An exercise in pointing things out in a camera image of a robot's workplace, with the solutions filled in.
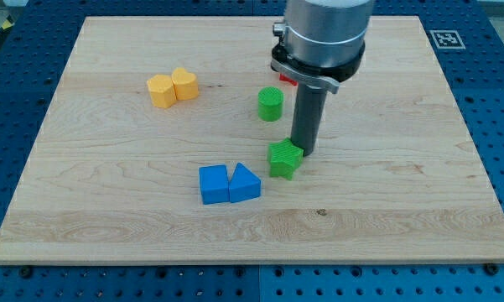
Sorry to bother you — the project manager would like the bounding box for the red block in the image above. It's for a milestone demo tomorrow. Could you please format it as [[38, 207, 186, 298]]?
[[279, 74, 298, 86]]

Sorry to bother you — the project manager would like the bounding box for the blue triangle block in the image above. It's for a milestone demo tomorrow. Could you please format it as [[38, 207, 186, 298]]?
[[229, 163, 262, 203]]

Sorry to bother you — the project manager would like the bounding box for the blue square block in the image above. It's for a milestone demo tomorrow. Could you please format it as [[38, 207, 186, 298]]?
[[199, 164, 229, 205]]

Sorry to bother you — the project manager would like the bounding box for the green circle block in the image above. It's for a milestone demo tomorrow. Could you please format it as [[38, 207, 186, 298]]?
[[257, 86, 284, 122]]

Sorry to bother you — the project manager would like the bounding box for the yellow heart block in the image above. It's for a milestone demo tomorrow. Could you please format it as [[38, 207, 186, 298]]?
[[171, 67, 199, 101]]

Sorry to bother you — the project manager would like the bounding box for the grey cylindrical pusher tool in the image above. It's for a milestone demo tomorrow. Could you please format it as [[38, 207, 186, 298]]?
[[290, 84, 327, 157]]

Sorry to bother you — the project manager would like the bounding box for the green star block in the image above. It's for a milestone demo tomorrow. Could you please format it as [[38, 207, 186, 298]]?
[[268, 138, 304, 180]]

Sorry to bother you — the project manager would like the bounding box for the yellow pentagon block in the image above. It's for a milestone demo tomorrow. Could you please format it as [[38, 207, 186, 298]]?
[[147, 75, 177, 109]]

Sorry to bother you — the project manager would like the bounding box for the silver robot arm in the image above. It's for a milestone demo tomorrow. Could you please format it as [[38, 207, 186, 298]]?
[[271, 0, 374, 94]]

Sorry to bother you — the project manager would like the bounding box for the wooden board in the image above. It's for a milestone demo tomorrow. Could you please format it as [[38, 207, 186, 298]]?
[[0, 16, 504, 265]]

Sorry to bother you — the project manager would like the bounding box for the white fiducial marker tag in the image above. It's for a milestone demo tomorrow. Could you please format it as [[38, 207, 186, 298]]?
[[430, 29, 465, 49]]

